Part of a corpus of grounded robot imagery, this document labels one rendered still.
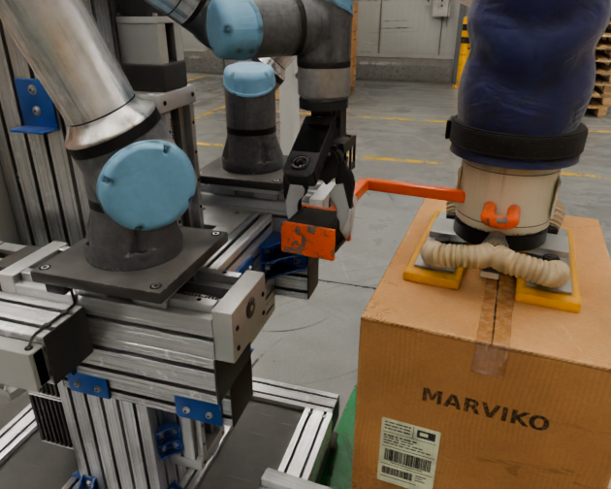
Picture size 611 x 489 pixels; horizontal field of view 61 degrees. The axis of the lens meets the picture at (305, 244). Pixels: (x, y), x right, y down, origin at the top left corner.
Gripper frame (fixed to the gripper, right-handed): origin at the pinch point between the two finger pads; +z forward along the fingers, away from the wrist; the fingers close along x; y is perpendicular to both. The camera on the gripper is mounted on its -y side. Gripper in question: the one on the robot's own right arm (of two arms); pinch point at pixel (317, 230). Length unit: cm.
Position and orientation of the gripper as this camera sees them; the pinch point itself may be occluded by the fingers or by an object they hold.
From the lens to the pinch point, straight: 82.2
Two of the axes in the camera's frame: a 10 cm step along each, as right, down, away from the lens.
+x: -9.2, -1.6, 3.5
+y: 3.9, -4.0, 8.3
